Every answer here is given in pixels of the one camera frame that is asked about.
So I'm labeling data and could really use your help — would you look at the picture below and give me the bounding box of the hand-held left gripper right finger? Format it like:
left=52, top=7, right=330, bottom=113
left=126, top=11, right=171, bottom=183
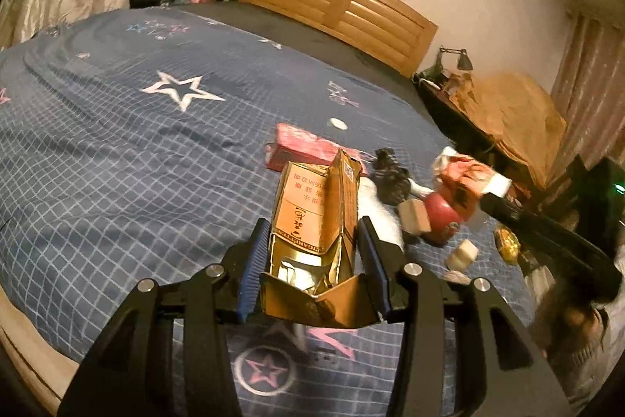
left=358, top=216, right=574, bottom=417

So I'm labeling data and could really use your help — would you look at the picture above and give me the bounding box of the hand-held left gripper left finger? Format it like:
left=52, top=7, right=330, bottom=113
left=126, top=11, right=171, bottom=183
left=57, top=218, right=271, bottom=417

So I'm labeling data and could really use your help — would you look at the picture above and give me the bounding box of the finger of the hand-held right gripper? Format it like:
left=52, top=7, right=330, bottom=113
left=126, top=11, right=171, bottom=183
left=481, top=192, right=623, bottom=301

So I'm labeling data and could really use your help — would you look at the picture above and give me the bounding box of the tan sponge block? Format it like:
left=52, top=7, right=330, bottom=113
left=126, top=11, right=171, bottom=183
left=396, top=198, right=433, bottom=236

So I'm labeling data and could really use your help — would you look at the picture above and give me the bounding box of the gold cardboard carton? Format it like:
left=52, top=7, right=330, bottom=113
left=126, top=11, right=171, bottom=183
left=259, top=148, right=382, bottom=330

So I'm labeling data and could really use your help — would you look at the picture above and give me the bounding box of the red and white packet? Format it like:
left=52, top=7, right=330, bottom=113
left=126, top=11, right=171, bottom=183
left=432, top=147, right=513, bottom=203

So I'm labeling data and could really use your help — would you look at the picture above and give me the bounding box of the person's right forearm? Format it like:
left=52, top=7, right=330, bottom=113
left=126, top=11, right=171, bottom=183
left=530, top=270, right=616, bottom=413

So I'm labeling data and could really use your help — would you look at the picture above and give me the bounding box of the gold foil wrapper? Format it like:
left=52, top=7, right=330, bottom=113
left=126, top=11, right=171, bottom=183
left=493, top=226, right=525, bottom=264

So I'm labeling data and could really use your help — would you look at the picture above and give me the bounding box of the small white cup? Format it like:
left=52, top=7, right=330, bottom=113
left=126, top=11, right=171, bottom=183
left=448, top=238, right=478, bottom=272

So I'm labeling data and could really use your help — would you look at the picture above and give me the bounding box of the red round container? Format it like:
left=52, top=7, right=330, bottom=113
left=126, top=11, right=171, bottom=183
left=422, top=190, right=477, bottom=247

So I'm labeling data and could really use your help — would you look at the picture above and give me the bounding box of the crumpled black plastic bag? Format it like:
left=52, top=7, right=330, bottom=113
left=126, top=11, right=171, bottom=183
left=370, top=147, right=412, bottom=205

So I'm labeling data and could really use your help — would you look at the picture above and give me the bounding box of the brown cloth cover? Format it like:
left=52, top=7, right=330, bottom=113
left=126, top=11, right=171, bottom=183
left=449, top=70, right=568, bottom=188

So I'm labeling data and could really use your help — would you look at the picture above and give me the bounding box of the brown patterned curtain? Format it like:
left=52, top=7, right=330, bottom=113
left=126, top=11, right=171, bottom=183
left=551, top=9, right=625, bottom=183

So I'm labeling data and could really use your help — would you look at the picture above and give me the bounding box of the pink cardboard box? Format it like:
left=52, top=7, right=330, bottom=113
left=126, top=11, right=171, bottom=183
left=266, top=122, right=364, bottom=176

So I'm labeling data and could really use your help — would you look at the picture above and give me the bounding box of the blue star printed blanket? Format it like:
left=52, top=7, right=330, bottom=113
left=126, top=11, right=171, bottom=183
left=0, top=4, right=543, bottom=417

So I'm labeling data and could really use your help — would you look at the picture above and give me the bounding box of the dark desk lamp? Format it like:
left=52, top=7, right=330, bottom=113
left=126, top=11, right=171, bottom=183
left=432, top=47, right=473, bottom=78

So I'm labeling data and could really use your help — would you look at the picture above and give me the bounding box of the grey bed sheet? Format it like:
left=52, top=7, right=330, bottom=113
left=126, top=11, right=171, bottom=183
left=166, top=0, right=425, bottom=105

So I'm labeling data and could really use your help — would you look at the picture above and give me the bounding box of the wooden slatted headboard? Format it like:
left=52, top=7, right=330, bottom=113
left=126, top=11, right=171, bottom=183
left=239, top=0, right=439, bottom=78

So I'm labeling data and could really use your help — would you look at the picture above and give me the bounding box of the wooden bed frame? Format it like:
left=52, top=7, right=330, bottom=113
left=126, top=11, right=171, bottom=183
left=0, top=285, right=84, bottom=379

